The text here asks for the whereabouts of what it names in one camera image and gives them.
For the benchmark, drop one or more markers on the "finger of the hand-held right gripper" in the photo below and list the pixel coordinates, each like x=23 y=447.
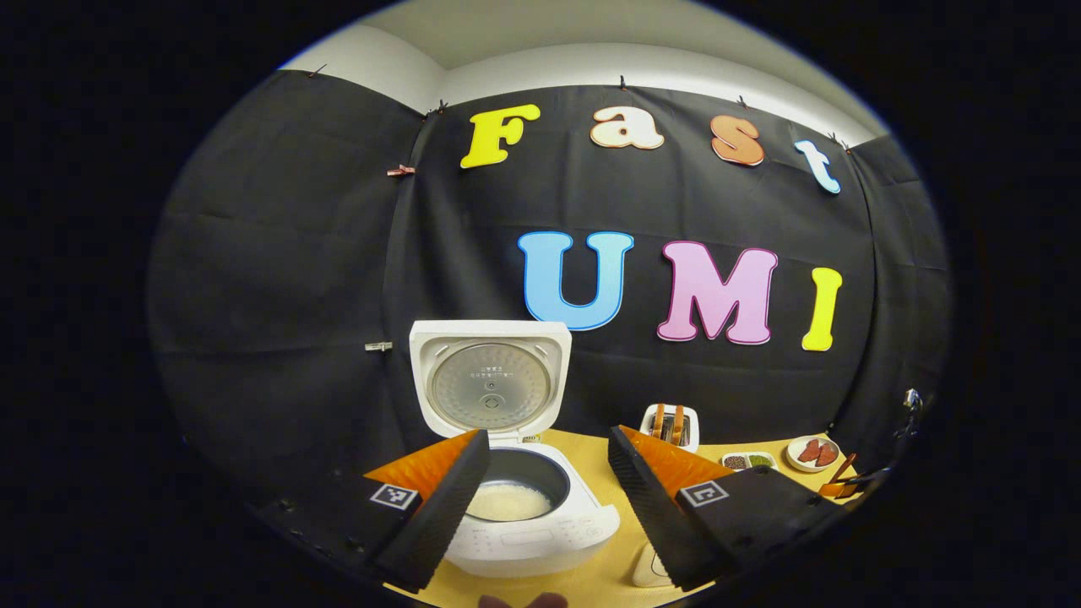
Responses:
x=861 y=480

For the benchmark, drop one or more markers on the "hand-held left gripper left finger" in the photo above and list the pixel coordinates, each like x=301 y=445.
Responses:
x=439 y=507

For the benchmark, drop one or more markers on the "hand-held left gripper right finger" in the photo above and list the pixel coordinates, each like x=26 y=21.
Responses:
x=646 y=507

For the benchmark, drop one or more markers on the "white rice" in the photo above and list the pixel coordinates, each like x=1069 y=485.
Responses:
x=511 y=502

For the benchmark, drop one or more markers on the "white rice cooker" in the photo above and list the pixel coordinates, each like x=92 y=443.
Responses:
x=540 y=540

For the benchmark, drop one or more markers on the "red meat piece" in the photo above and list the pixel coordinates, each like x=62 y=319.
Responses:
x=827 y=455
x=809 y=451

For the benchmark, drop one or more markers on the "white square container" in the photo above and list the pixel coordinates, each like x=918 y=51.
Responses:
x=649 y=570

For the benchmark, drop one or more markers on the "round white plate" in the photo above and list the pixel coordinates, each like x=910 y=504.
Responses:
x=794 y=460

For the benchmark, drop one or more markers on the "brown bread slice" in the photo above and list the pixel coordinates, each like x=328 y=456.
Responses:
x=657 y=420
x=677 y=424

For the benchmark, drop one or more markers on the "white toaster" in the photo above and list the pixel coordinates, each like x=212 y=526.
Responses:
x=693 y=426

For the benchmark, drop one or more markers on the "divided white bean dish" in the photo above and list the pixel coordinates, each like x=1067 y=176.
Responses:
x=749 y=461

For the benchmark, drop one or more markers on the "black backdrop cloth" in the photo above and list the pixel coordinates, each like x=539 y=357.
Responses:
x=296 y=295

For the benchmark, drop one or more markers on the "red cloth clip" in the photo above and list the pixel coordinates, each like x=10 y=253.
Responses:
x=401 y=170

